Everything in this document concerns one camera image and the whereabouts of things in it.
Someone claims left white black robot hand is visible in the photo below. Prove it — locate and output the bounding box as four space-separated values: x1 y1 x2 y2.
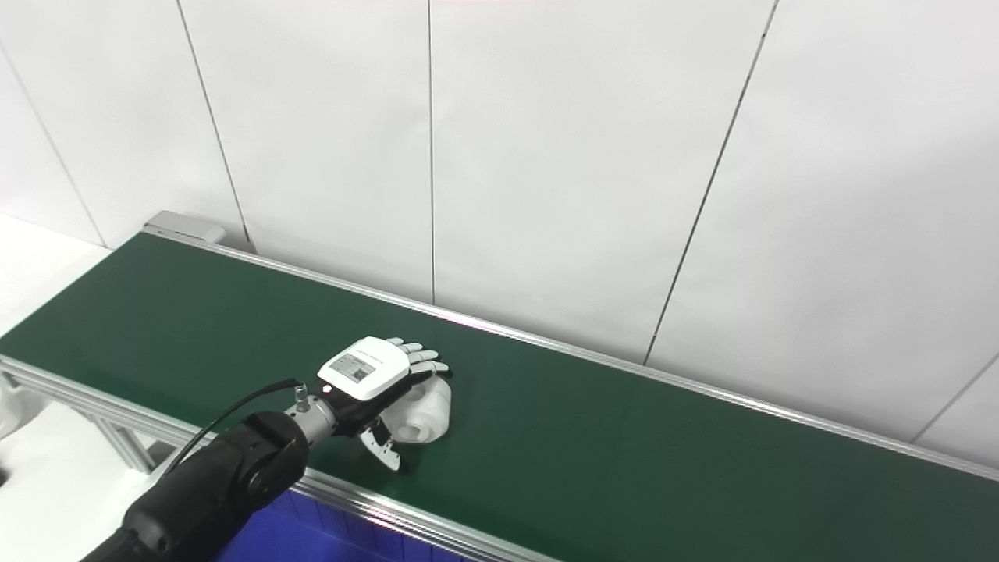
316 336 453 474

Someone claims white plastic cylindrical part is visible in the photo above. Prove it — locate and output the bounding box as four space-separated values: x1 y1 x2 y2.
388 375 454 445

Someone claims blue plastic bin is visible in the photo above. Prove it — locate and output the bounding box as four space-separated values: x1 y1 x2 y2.
217 490 469 562

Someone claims grey conveyor end housing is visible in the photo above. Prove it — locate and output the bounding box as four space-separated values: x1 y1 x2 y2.
143 210 228 245

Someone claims grey conveyor support leg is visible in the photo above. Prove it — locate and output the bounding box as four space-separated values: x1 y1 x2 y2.
92 412 158 474

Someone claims green conveyor belt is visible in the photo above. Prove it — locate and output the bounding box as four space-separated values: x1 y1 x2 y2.
0 226 999 562
0 232 999 562

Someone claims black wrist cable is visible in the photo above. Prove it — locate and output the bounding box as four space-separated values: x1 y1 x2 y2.
162 378 307 475

